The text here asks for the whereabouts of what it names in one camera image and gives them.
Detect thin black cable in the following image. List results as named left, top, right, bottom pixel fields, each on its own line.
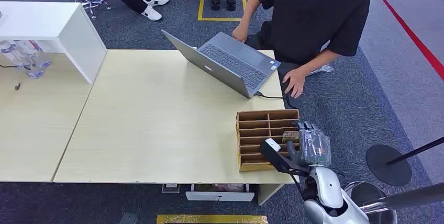
left=0, top=64, right=32, bottom=71

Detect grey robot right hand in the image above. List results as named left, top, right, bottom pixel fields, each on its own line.
left=287, top=121, right=332, bottom=168

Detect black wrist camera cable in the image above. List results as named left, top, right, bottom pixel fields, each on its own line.
left=288, top=171, right=306, bottom=197

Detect white drawer box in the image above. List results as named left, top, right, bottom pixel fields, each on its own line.
left=185, top=183, right=256, bottom=203

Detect black laptop cable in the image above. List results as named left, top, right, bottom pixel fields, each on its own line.
left=256, top=92, right=299, bottom=110

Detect grey open laptop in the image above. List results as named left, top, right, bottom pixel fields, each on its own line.
left=161, top=29, right=282, bottom=99

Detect yellow floor mat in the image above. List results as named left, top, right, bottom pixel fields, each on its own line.
left=157, top=214, right=269, bottom=224

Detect white desk shelf riser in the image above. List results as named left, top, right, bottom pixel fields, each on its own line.
left=0, top=1, right=107, bottom=84

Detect wooden slotted card organizer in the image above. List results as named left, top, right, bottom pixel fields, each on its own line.
left=236, top=109, right=301, bottom=173

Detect clear plastic water bottle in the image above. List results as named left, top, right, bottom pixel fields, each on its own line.
left=0, top=40, right=45, bottom=80
left=15, top=39, right=53, bottom=69

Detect white power socket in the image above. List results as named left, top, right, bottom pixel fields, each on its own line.
left=161, top=183, right=181, bottom=194

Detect black wrist camera white box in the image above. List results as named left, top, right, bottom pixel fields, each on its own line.
left=259, top=138, right=310, bottom=177

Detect clear plastic bag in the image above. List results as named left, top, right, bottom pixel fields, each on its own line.
left=308, top=64, right=335, bottom=77

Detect yellow floor tape frame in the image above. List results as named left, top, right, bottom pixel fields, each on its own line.
left=197, top=0, right=248, bottom=22

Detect chrome round base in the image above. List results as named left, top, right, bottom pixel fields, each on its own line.
left=344, top=181, right=398, bottom=224

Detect person's left hand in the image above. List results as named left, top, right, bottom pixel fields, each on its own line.
left=282, top=67, right=308, bottom=99

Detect grey metal pole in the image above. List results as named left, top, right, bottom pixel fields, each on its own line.
left=359, top=182, right=444, bottom=215

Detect black round stanchion base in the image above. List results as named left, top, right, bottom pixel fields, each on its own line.
left=365, top=144, right=413, bottom=187

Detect dark grey plate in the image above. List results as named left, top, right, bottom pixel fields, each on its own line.
left=119, top=212, right=138, bottom=224

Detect person's right hand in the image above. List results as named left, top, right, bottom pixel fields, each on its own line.
left=231, top=25, right=249, bottom=44

